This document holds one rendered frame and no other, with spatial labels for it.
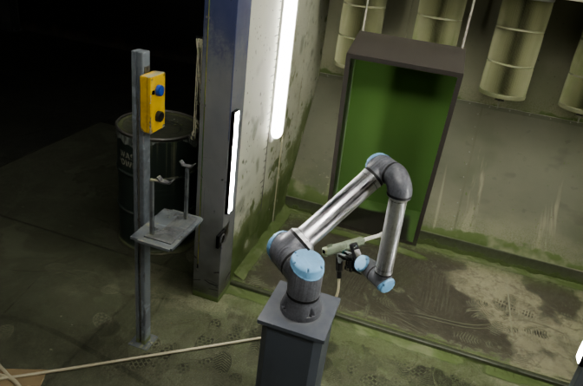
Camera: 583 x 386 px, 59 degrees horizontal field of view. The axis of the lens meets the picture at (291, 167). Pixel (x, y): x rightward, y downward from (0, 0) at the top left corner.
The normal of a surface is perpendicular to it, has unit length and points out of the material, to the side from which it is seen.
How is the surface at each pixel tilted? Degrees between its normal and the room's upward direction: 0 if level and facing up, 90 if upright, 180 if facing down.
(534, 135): 57
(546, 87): 90
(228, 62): 90
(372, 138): 102
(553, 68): 90
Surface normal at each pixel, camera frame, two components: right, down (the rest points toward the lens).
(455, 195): -0.20, -0.18
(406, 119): -0.30, 0.55
